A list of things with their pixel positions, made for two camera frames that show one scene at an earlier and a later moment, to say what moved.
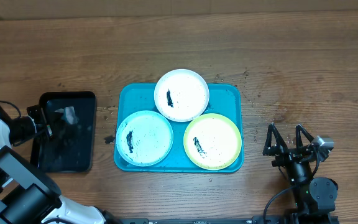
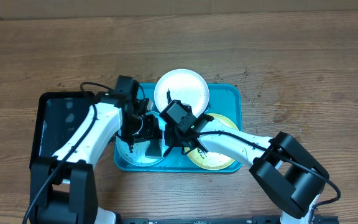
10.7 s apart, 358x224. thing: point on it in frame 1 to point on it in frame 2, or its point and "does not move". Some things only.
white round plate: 181,95 does not move
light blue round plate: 144,138 does not move
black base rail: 298,219 does not move
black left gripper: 38,109 to 151,131
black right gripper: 289,154 to 173,140
